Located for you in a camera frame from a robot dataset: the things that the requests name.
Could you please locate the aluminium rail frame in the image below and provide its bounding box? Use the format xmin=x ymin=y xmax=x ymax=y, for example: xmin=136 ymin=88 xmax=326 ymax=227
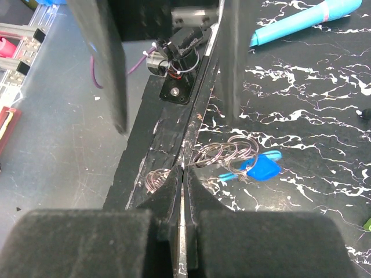
xmin=1 ymin=1 xmax=66 ymax=103

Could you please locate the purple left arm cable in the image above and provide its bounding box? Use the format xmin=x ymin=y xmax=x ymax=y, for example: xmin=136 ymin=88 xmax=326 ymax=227
xmin=89 ymin=47 xmax=154 ymax=89

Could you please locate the green owl toy block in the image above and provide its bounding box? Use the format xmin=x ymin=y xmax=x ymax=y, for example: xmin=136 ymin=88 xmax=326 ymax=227
xmin=363 ymin=218 xmax=371 ymax=232

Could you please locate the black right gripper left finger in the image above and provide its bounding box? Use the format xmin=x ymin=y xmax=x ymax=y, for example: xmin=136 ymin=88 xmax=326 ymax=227
xmin=1 ymin=166 xmax=183 ymax=277

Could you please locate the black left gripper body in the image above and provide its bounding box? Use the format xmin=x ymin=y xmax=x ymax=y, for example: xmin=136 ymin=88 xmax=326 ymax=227
xmin=110 ymin=0 xmax=220 ymax=42

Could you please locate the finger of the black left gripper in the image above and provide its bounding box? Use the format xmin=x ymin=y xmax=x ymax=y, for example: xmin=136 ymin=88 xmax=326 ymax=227
xmin=67 ymin=0 xmax=128 ymax=134
xmin=217 ymin=1 xmax=249 ymax=122

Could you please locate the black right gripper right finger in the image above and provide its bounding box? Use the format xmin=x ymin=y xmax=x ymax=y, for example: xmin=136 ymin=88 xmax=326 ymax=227
xmin=183 ymin=167 xmax=357 ymax=277

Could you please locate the blue tagged key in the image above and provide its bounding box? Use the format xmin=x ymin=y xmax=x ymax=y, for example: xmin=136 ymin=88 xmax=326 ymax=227
xmin=240 ymin=153 xmax=282 ymax=181

